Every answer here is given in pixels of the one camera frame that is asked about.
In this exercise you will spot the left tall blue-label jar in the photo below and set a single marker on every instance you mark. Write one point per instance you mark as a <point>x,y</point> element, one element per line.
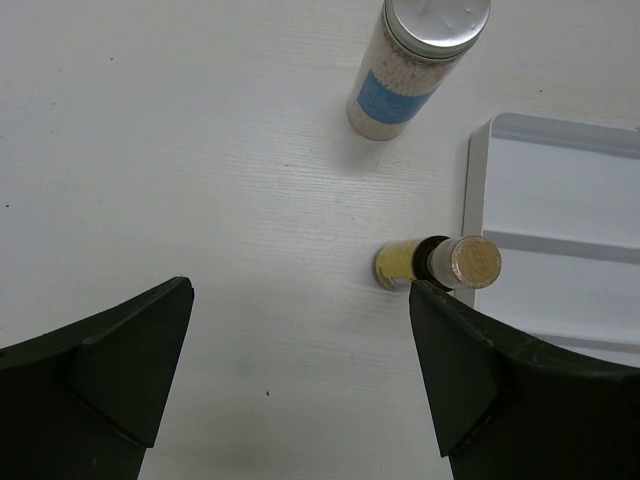
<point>413,47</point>

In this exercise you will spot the white divided tray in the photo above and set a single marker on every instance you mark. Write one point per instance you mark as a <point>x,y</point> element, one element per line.
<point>560,199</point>

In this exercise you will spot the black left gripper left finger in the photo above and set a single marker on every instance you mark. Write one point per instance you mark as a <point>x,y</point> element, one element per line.
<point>86,401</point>

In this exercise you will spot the small yellow-label bottle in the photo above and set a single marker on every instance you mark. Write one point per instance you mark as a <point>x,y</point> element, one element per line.
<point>469,262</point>

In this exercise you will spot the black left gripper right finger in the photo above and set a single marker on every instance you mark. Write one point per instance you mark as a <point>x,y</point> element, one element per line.
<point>507,405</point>

